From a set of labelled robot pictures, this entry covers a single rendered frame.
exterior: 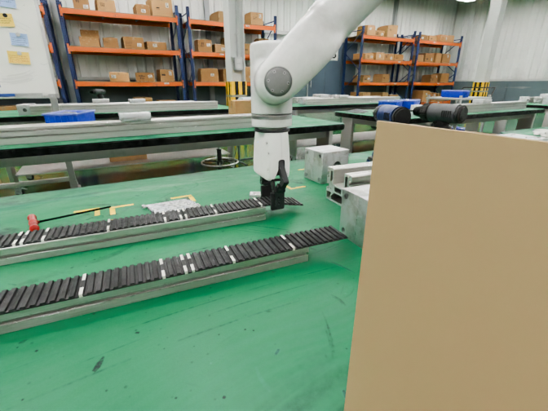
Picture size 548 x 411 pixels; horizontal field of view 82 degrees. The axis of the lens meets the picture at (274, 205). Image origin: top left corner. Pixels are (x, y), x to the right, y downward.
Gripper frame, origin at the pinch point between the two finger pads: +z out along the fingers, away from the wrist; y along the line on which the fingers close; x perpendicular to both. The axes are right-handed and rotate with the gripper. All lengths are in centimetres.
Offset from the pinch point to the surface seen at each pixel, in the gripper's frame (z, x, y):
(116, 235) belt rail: 1.8, -32.4, 2.9
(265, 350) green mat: 3.9, -16.5, 36.7
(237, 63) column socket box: -60, 169, -558
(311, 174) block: 2.3, 21.8, -20.1
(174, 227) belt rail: 2.5, -22.1, 2.2
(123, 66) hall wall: -72, -29, -1031
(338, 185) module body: -0.6, 17.8, -0.1
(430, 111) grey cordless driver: -15, 66, -18
